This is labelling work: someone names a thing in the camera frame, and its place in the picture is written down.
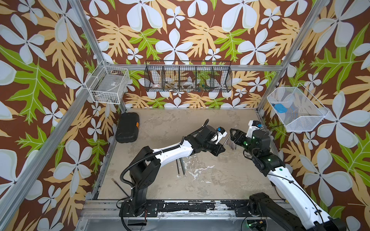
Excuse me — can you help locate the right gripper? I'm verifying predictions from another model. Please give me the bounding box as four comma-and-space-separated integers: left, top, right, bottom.
230, 127, 259, 160

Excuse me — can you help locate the grey pencil pink cap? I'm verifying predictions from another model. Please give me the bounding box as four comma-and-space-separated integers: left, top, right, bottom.
179, 158, 186, 176

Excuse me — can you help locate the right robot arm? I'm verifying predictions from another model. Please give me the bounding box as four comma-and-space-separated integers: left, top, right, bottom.
230, 129, 347, 231

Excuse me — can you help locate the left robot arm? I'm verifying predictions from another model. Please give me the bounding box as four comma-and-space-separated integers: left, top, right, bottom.
119, 124, 227, 217

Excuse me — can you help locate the blue object in basket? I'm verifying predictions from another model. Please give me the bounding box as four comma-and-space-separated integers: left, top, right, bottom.
273, 104, 288, 114

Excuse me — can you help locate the white mesh corner basket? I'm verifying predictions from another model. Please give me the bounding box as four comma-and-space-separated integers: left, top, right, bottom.
267, 84, 330, 132

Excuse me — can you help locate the black plastic tool case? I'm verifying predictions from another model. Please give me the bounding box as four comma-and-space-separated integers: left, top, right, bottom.
115, 112, 140, 143

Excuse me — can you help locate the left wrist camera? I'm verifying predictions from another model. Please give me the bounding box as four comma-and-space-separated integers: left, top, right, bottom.
212, 127, 227, 144

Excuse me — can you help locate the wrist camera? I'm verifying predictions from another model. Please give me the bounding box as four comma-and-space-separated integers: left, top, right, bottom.
247, 120, 262, 137
212, 127, 227, 144

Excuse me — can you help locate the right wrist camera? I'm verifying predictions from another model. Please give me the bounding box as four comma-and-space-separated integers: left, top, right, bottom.
247, 120, 262, 137

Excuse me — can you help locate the black wire basket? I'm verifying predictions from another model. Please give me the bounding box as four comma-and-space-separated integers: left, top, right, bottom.
143, 60, 233, 92

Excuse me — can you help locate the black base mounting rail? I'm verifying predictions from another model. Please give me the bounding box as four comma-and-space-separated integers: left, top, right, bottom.
119, 199, 261, 218

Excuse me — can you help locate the white wire basket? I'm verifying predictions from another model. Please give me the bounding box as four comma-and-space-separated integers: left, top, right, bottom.
86, 65, 130, 105

